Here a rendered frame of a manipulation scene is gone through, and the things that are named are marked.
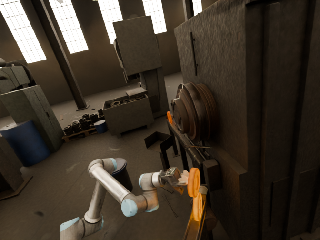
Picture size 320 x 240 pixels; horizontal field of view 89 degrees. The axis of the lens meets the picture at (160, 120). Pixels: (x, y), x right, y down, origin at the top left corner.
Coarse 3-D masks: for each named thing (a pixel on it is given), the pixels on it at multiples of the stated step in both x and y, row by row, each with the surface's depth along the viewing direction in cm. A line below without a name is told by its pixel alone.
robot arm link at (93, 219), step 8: (104, 160) 137; (112, 160) 142; (104, 168) 134; (112, 168) 140; (96, 184) 141; (96, 192) 141; (104, 192) 143; (96, 200) 142; (96, 208) 143; (88, 216) 145; (96, 216) 145; (88, 224) 143; (96, 224) 146; (88, 232) 142
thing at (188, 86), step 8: (184, 88) 115; (192, 88) 111; (192, 96) 106; (200, 96) 107; (192, 104) 107; (200, 104) 105; (200, 112) 104; (200, 120) 105; (200, 128) 106; (208, 128) 109; (200, 136) 110
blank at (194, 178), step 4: (192, 168) 91; (196, 168) 91; (192, 172) 87; (196, 172) 89; (188, 176) 86; (192, 176) 85; (196, 176) 89; (188, 180) 85; (192, 180) 84; (196, 180) 93; (188, 184) 84; (192, 184) 83; (196, 184) 93; (188, 188) 84; (192, 188) 83; (196, 188) 90; (188, 192) 85; (192, 192) 84; (196, 192) 89; (192, 196) 86; (196, 196) 89
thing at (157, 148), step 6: (156, 132) 202; (150, 138) 196; (156, 138) 203; (162, 138) 198; (168, 138) 180; (150, 144) 198; (156, 144) 197; (162, 144) 174; (168, 144) 181; (156, 150) 183; (162, 150) 176; (162, 156) 191; (162, 162) 197; (168, 162) 198; (168, 168) 199
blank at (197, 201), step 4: (200, 196) 101; (196, 200) 94; (200, 200) 100; (196, 204) 93; (200, 204) 101; (196, 208) 92; (200, 208) 101; (196, 212) 92; (200, 212) 98; (196, 216) 92; (200, 216) 97; (196, 220) 95
